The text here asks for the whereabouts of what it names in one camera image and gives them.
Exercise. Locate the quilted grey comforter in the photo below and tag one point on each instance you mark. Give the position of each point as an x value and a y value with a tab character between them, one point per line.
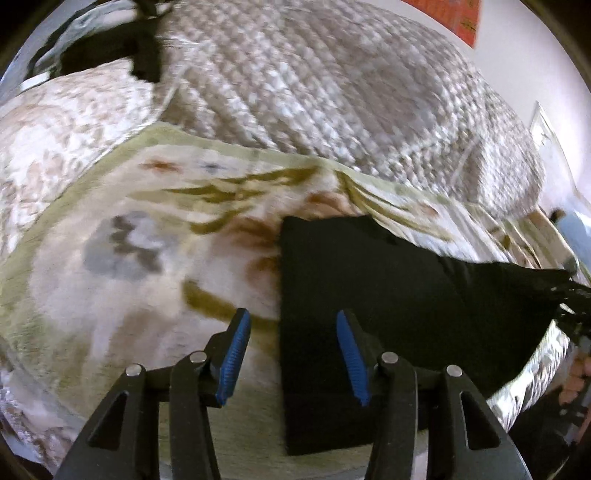
323	92

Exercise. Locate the person's right hand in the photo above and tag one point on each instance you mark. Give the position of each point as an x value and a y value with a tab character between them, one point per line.
577	381

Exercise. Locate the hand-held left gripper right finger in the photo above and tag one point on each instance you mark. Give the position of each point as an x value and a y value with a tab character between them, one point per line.
353	361

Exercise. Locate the black pants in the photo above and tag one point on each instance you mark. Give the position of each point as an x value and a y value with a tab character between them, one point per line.
415	286

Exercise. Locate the light blue object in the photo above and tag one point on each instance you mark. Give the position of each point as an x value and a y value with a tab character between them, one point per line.
575	237

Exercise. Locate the red wall poster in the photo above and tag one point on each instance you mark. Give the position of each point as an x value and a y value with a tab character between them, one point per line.
452	14

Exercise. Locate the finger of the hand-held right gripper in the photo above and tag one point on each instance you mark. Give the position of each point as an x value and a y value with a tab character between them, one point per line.
575	319
572	291

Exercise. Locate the floral fleece blanket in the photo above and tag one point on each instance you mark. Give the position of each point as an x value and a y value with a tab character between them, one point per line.
138	230

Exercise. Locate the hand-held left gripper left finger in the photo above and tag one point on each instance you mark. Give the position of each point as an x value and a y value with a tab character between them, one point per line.
233	361

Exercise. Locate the floral bed sheet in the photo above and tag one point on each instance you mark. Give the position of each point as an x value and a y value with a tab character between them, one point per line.
69	115

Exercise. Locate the dark clothes pile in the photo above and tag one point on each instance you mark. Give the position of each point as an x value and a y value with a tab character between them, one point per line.
143	50

